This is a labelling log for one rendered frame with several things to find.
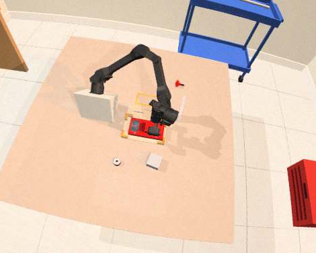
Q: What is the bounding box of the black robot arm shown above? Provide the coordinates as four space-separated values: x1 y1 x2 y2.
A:
89 44 179 126

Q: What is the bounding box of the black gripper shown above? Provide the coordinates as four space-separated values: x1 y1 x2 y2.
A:
147 110 162 137

